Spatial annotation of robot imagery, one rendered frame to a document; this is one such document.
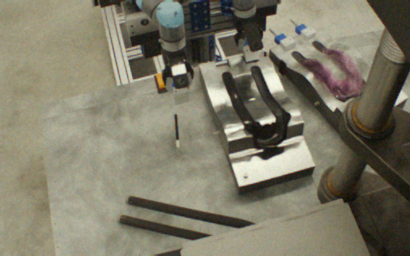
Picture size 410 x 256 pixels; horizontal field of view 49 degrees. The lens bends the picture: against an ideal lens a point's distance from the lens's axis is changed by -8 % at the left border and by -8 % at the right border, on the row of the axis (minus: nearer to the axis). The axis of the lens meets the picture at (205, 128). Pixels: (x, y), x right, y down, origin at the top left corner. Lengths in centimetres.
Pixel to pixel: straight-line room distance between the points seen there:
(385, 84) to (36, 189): 219
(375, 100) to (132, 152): 107
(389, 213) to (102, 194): 95
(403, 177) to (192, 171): 94
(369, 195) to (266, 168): 56
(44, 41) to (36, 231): 139
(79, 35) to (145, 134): 170
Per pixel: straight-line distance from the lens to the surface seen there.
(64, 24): 344
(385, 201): 108
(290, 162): 158
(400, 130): 88
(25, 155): 281
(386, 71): 74
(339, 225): 83
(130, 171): 165
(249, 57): 176
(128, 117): 177
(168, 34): 141
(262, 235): 80
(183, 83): 148
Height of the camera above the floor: 221
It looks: 56 degrees down
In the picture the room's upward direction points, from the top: 3 degrees counter-clockwise
